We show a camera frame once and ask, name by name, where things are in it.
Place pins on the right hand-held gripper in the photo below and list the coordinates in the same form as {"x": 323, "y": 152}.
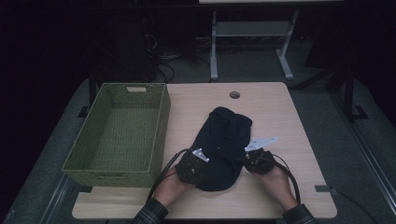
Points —
{"x": 260, "y": 161}

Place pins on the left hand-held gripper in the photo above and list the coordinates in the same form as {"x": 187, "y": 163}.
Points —
{"x": 188, "y": 171}

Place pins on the dark cloth with white print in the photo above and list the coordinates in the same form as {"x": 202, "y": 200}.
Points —
{"x": 222, "y": 137}

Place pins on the green woven basket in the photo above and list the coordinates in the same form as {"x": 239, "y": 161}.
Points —
{"x": 121, "y": 124}

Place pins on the person's left hand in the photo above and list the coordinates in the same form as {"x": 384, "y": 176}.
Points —
{"x": 171, "y": 189}

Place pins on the person's right hand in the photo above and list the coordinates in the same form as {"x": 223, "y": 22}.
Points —
{"x": 277, "y": 186}

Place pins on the grey tape strip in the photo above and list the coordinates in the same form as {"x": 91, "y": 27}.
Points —
{"x": 323, "y": 188}

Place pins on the black metal stand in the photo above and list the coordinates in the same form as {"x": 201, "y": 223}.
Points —
{"x": 348, "y": 93}

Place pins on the black table leg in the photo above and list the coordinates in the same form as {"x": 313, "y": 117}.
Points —
{"x": 91, "y": 93}

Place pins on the white metal stand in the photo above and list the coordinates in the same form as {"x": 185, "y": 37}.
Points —
{"x": 249, "y": 28}

